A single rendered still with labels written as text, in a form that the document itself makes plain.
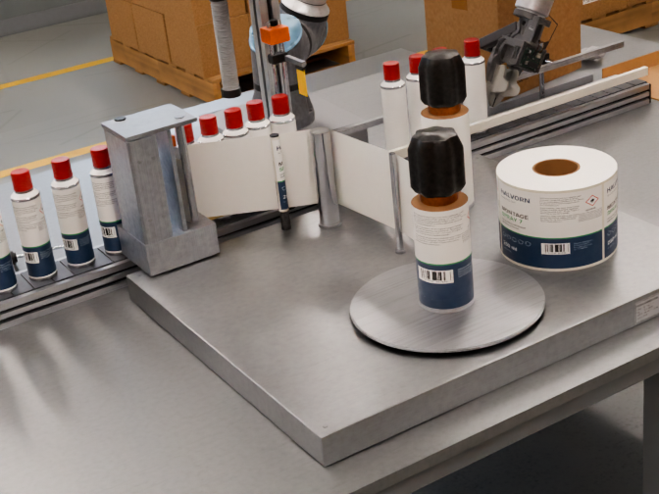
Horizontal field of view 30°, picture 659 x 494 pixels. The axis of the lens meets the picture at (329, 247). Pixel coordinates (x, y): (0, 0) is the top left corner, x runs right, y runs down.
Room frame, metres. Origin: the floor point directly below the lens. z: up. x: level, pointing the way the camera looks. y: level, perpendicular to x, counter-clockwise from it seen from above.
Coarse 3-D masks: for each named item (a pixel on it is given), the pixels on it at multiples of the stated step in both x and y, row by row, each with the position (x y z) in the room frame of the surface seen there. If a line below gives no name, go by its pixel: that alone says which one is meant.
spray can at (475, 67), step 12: (468, 48) 2.50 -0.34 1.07; (468, 60) 2.49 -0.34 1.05; (480, 60) 2.49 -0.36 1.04; (468, 72) 2.49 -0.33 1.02; (480, 72) 2.49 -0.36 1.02; (468, 84) 2.49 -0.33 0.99; (480, 84) 2.49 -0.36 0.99; (468, 96) 2.49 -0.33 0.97; (480, 96) 2.49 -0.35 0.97; (480, 108) 2.48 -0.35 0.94; (480, 120) 2.48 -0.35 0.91; (480, 132) 2.48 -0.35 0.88
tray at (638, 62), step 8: (640, 56) 2.93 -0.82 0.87; (648, 56) 2.94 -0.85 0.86; (656, 56) 2.95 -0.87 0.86; (616, 64) 2.89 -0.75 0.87; (624, 64) 2.90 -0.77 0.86; (632, 64) 2.91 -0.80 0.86; (640, 64) 2.92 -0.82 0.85; (648, 64) 2.94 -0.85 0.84; (656, 64) 2.95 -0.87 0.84; (608, 72) 2.87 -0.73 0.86; (616, 72) 2.88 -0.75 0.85; (624, 72) 2.90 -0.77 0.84; (648, 72) 2.91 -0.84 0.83; (656, 72) 2.90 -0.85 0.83; (648, 80) 2.84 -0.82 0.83; (656, 80) 2.83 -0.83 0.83; (656, 88) 2.78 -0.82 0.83; (656, 96) 2.72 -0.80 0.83
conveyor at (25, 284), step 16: (640, 80) 2.71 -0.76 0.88; (592, 96) 2.65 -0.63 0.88; (544, 112) 2.58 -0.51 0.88; (496, 128) 2.51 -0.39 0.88; (224, 224) 2.17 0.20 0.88; (96, 256) 2.08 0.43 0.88; (112, 256) 2.08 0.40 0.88; (64, 272) 2.03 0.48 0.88; (80, 272) 2.02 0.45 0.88; (32, 288) 1.98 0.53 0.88
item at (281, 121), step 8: (272, 96) 2.28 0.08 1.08; (280, 96) 2.28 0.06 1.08; (272, 104) 2.27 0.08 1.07; (280, 104) 2.26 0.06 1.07; (288, 104) 2.28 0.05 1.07; (280, 112) 2.26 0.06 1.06; (288, 112) 2.27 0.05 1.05; (272, 120) 2.27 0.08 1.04; (280, 120) 2.26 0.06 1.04; (288, 120) 2.26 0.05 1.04; (272, 128) 2.27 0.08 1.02; (280, 128) 2.26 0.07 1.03; (288, 128) 2.26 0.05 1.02
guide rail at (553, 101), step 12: (636, 72) 2.69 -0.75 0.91; (588, 84) 2.63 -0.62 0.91; (600, 84) 2.63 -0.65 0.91; (612, 84) 2.65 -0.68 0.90; (552, 96) 2.58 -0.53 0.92; (564, 96) 2.58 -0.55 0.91; (576, 96) 2.60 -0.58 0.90; (528, 108) 2.53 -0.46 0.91; (540, 108) 2.55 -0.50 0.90; (492, 120) 2.48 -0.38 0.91; (504, 120) 2.50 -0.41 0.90; (408, 144) 2.38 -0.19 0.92
